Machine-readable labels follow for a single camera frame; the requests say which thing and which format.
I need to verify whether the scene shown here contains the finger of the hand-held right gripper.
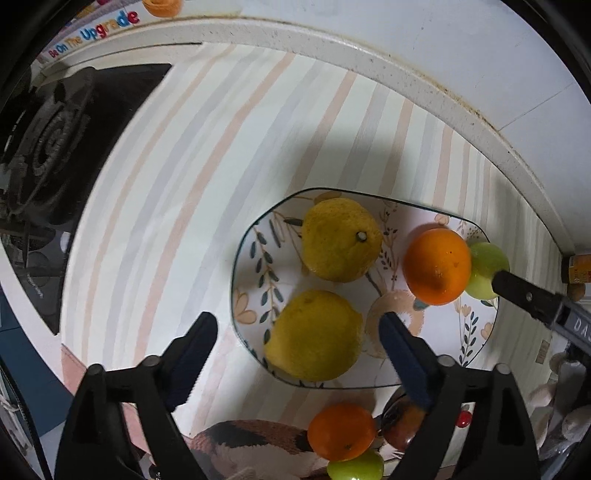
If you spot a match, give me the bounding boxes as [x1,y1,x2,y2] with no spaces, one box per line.
[491,270,568,326]

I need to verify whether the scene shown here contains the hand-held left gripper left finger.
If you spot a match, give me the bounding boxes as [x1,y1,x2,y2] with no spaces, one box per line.
[55,312,218,480]

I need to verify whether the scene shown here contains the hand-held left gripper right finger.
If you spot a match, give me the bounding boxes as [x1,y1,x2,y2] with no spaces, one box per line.
[379,312,542,480]

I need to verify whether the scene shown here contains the green jujube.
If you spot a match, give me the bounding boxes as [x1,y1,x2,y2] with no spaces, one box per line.
[327,450,385,480]
[464,242,510,301]

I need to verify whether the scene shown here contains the floral ceramic plate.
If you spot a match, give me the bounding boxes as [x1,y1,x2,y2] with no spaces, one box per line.
[231,187,502,389]

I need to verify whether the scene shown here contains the dark red plum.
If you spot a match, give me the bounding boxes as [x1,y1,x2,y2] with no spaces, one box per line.
[382,397,428,450]

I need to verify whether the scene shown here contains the garlic bulb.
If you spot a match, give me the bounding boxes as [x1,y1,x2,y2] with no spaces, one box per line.
[560,408,591,445]
[527,382,560,412]

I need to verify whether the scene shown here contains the small orange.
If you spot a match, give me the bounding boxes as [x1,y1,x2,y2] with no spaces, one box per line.
[307,402,378,462]

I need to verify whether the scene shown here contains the large orange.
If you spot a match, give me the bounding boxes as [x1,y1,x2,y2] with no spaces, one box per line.
[403,228,472,306]

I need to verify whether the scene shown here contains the large yellow lemon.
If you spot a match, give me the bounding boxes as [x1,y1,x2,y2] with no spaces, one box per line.
[263,290,365,383]

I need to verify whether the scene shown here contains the round yellow lemon with stem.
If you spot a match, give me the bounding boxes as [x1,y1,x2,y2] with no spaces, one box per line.
[301,198,384,283]

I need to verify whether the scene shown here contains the striped table mat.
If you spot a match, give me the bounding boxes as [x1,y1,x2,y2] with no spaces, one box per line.
[60,44,570,480]

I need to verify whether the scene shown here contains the black gas stove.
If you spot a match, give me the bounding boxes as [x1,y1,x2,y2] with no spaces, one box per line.
[0,63,172,336]

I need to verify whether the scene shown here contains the colourful lettered wall sticker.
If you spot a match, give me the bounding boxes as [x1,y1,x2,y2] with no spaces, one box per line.
[46,0,141,63]

